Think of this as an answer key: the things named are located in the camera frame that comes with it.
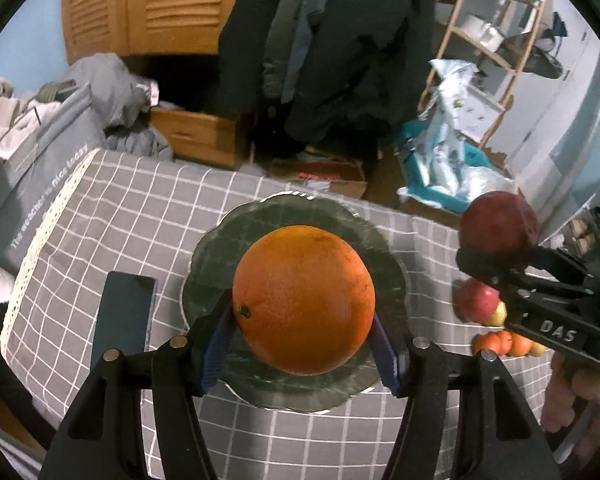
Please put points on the wooden shelf rack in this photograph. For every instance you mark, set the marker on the wooden shelf rack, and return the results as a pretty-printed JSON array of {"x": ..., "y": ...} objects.
[{"x": 457, "y": 0}]

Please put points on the cardboard box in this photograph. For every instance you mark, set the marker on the cardboard box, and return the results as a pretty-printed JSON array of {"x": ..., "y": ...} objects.
[{"x": 325, "y": 175}]

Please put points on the small yellow fruit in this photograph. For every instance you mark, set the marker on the small yellow fruit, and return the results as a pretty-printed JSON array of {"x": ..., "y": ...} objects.
[{"x": 539, "y": 350}]

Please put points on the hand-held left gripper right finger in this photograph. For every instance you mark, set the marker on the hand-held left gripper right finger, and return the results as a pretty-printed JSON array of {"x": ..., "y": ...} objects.
[{"x": 385, "y": 355}]

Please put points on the clear plastic bag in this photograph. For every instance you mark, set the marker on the clear plastic bag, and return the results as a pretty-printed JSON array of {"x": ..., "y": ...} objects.
[{"x": 490, "y": 182}]

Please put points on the shoe rack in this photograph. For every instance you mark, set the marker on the shoe rack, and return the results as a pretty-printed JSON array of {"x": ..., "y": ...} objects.
[{"x": 582, "y": 232}]

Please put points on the pile of clothes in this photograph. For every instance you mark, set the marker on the pile of clothes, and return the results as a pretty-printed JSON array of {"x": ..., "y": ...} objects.
[{"x": 5, "y": 110}]

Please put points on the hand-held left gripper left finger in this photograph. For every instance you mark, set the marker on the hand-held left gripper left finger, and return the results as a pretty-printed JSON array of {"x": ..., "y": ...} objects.
[{"x": 215, "y": 352}]

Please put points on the large orange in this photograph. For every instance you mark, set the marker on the large orange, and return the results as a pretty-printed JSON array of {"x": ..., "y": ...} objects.
[{"x": 305, "y": 300}]

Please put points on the dark glass scalloped plate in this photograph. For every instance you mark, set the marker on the dark glass scalloped plate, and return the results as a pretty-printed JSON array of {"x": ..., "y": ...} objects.
[{"x": 212, "y": 270}]

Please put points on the white printed plastic bag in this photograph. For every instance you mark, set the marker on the white printed plastic bag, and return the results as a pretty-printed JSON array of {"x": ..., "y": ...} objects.
[{"x": 447, "y": 135}]

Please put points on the white cooking pot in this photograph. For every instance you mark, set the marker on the white cooking pot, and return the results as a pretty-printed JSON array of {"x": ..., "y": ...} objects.
[{"x": 482, "y": 32}]

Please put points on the dark green hanging coat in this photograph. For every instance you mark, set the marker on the dark green hanging coat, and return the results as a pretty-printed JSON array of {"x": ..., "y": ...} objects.
[{"x": 370, "y": 50}]

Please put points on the wooden drawer cabinet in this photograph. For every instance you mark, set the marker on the wooden drawer cabinet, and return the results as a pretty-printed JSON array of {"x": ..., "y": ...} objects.
[{"x": 200, "y": 132}]

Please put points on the dark red apple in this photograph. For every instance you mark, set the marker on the dark red apple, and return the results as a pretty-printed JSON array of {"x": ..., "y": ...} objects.
[{"x": 497, "y": 225}]

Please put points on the grey-blue hanging jacket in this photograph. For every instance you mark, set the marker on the grey-blue hanging jacket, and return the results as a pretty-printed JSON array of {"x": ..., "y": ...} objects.
[{"x": 292, "y": 25}]

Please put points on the teal plastic basin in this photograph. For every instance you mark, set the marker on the teal plastic basin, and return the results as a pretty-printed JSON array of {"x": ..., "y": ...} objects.
[{"x": 475, "y": 157}]

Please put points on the black hanging coat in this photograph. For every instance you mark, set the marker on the black hanging coat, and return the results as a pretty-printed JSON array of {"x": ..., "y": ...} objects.
[{"x": 242, "y": 35}]

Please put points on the small tangerine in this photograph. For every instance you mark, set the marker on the small tangerine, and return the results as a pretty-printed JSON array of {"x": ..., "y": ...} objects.
[
  {"x": 490, "y": 344},
  {"x": 520, "y": 346}
]

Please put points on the wooden louvred wardrobe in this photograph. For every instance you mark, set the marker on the wooden louvred wardrobe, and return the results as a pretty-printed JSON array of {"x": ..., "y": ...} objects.
[{"x": 170, "y": 5}]

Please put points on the grey crumpled jacket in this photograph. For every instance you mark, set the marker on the grey crumpled jacket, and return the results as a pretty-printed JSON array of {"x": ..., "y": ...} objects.
[{"x": 110, "y": 90}]

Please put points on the person's right hand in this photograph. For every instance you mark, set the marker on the person's right hand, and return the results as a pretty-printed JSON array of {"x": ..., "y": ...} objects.
[{"x": 560, "y": 400}]

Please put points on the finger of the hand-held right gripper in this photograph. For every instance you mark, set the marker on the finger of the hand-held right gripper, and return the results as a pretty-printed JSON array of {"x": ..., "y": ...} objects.
[
  {"x": 547, "y": 260},
  {"x": 485, "y": 267}
]

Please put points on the dark round pan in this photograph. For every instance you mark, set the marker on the dark round pan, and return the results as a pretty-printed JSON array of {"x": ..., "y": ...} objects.
[{"x": 535, "y": 57}]

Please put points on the dark smartphone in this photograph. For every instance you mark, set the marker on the dark smartphone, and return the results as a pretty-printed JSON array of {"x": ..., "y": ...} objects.
[{"x": 125, "y": 310}]

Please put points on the white printed box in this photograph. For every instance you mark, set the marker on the white printed box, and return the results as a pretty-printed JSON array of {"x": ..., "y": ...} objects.
[{"x": 482, "y": 110}]

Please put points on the grey printed fabric bag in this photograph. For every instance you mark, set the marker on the grey printed fabric bag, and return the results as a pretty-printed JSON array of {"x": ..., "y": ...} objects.
[{"x": 40, "y": 170}]

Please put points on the grey checked tablecloth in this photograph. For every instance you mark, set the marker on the grey checked tablecloth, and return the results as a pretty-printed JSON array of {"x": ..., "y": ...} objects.
[{"x": 130, "y": 210}]

